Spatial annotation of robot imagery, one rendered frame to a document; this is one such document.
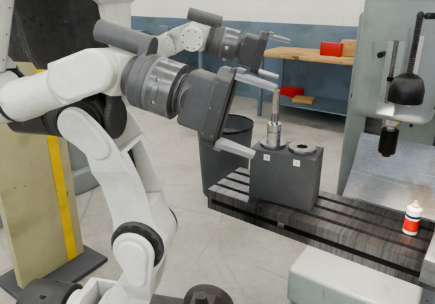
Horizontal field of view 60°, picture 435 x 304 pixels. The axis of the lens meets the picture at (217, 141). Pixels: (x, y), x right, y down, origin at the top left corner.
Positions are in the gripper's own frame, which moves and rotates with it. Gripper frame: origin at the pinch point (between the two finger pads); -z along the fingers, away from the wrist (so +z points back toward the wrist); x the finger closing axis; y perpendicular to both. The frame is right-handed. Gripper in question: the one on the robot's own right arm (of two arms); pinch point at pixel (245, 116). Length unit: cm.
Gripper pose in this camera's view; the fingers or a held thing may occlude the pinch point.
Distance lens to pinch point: 56.7
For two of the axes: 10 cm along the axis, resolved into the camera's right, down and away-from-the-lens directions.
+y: 2.8, -2.5, 9.3
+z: -9.2, -3.4, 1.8
